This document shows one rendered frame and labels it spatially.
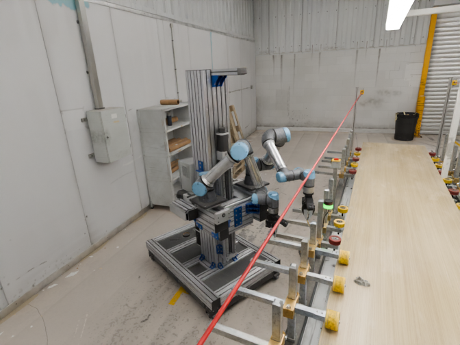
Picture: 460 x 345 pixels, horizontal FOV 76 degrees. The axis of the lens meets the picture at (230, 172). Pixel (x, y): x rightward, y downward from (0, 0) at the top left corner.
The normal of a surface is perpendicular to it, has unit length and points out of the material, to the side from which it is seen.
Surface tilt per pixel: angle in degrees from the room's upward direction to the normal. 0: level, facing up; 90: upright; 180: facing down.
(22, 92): 90
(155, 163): 90
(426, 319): 0
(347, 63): 90
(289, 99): 90
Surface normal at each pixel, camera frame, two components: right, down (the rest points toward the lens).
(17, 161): 0.94, 0.07
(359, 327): -0.04, -0.94
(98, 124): -0.34, 0.33
